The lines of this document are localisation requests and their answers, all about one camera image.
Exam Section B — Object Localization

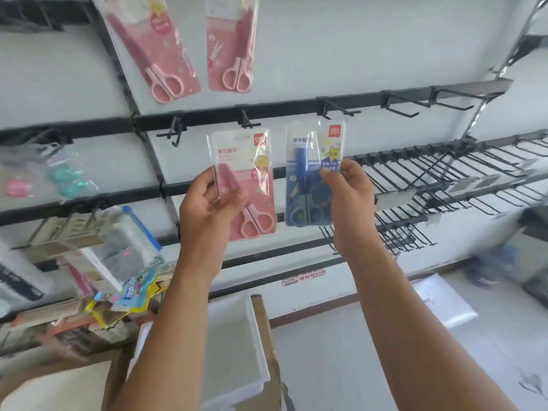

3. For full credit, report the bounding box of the person's left hand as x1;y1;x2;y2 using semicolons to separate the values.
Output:
179;167;250;275

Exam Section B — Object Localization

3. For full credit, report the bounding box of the white plastic tray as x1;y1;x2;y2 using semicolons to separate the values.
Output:
128;294;271;411

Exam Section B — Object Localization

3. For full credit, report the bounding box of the cardboard box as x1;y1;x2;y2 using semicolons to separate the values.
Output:
250;295;284;411

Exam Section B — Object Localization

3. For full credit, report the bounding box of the white paper sheet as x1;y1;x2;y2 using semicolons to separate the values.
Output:
410;273;479;330

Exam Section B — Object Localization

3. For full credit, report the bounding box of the black display rail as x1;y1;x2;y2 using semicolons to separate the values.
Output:
0;78;513;139
0;164;548;227

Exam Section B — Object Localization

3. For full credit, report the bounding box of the clear packet with blue pen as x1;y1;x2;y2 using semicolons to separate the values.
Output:
95;205;165;282

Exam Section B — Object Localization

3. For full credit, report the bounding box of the person's right forearm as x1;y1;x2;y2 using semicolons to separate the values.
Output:
334;241;521;411

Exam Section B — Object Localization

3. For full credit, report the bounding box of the pink scissors packet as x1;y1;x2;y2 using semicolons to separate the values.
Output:
207;128;279;243
91;0;202;104
205;0;260;94

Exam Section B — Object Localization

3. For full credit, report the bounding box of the blue scissors packet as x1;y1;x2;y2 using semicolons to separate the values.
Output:
285;119;347;227

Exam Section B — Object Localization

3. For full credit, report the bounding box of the teal stationery packet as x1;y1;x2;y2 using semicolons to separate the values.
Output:
45;150;96;200

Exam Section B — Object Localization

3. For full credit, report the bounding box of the colourful cartoon packet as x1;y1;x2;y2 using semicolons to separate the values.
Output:
110;269;160;314

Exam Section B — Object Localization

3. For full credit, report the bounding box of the row of black wire hooks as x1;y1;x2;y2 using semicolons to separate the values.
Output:
319;132;548;255

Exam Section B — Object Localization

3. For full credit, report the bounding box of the black display hook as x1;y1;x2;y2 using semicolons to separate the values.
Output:
430;86;507;112
380;92;420;118
156;116;188;147
235;108;262;129
319;99;361;120

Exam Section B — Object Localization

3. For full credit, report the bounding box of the red wall sticker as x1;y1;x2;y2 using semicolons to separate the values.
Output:
282;269;326;287

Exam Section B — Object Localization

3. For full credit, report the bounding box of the pink stationery packet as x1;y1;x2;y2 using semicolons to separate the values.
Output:
3;175;36;199

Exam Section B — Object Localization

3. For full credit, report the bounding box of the person's right hand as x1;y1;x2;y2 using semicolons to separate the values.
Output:
319;160;378;254

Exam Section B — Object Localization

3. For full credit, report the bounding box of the person's left forearm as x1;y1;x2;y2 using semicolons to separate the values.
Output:
109;257;227;411

